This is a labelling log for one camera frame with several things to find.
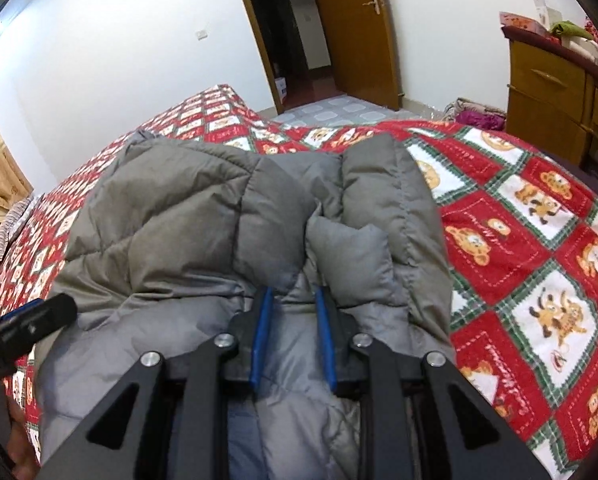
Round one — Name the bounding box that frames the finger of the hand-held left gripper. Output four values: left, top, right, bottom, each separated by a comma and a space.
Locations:
0, 293, 78, 362
2, 298, 46, 322

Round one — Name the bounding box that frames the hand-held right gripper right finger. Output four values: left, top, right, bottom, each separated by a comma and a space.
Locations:
315, 285, 552, 480

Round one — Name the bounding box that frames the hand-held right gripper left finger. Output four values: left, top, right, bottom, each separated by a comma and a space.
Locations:
39, 287, 275, 480

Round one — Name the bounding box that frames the grey down jacket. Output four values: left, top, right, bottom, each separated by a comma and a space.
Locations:
36, 132, 454, 480

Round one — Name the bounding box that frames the pile of purple clothes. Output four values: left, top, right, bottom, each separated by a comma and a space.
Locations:
441, 97, 507, 133

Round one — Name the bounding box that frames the person's left hand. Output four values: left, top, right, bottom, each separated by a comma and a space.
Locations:
6, 397, 42, 480

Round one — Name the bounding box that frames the grey striped cloth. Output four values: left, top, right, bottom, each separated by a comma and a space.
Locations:
0, 194, 45, 266

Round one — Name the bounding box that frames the red bear-print bedsheet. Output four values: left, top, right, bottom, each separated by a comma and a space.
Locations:
0, 84, 598, 480

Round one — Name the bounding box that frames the brown wooden door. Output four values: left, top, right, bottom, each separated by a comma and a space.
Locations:
306, 0, 400, 111

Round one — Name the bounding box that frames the wooden dresser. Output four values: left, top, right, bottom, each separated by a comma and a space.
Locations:
501, 25, 598, 181

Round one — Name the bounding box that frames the pink flat box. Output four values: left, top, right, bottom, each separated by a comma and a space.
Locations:
499, 10, 550, 36

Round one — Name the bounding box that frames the green cloth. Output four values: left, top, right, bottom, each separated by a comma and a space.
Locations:
551, 20, 594, 41

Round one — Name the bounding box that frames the white printed carton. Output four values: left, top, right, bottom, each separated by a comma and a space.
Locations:
530, 0, 564, 28

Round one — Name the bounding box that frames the brown wooden door frame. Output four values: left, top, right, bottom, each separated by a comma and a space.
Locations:
229, 0, 285, 116

